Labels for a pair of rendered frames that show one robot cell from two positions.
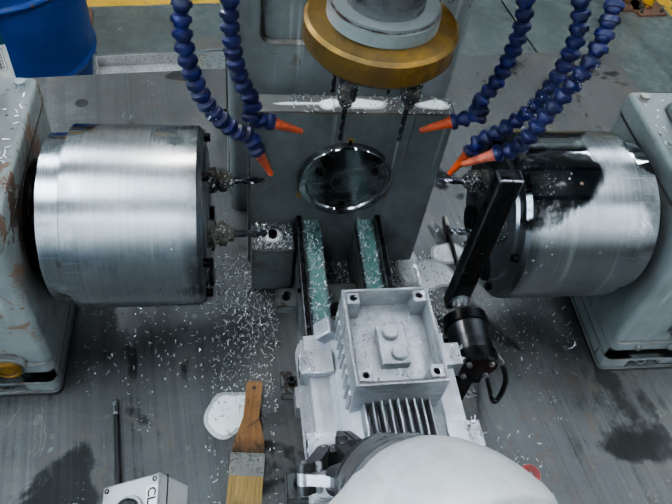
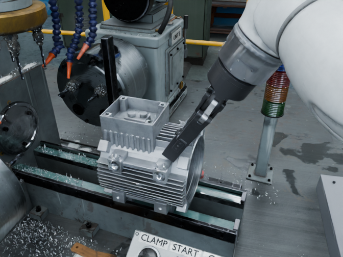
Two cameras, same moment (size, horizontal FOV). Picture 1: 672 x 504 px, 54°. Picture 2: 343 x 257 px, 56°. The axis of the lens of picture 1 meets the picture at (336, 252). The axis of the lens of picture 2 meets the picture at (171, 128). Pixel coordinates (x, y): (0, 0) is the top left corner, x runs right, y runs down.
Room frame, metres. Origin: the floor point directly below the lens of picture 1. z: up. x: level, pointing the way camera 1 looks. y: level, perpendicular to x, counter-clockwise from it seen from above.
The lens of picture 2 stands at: (-0.01, 0.38, 1.48)
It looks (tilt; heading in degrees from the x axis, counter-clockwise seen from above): 33 degrees down; 304
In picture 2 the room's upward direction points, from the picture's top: straight up
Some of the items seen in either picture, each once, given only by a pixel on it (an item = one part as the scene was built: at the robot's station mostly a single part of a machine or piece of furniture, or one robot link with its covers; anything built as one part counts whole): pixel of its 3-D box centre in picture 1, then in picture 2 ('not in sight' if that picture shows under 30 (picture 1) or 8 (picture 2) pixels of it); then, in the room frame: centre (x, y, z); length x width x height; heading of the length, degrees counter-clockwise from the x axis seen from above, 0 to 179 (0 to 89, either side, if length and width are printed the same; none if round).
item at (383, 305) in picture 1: (388, 349); (136, 123); (0.39, -0.08, 1.11); 0.12 x 0.11 x 0.07; 15
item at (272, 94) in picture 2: not in sight; (276, 91); (0.19, -0.43, 1.10); 0.06 x 0.06 x 0.04
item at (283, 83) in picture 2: not in sight; (279, 75); (0.19, -0.43, 1.14); 0.06 x 0.06 x 0.04
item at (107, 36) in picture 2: (479, 247); (112, 84); (0.55, -0.18, 1.12); 0.04 x 0.03 x 0.26; 13
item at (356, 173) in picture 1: (344, 181); (19, 128); (0.74, 0.00, 1.01); 0.15 x 0.02 x 0.15; 103
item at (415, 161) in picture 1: (337, 172); (5, 136); (0.80, 0.02, 0.97); 0.30 x 0.11 x 0.34; 103
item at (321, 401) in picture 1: (381, 418); (154, 160); (0.35, -0.09, 1.01); 0.20 x 0.19 x 0.19; 15
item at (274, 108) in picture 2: not in sight; (273, 105); (0.19, -0.43, 1.05); 0.06 x 0.06 x 0.04
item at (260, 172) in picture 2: not in sight; (270, 118); (0.19, -0.43, 1.01); 0.08 x 0.08 x 0.42; 13
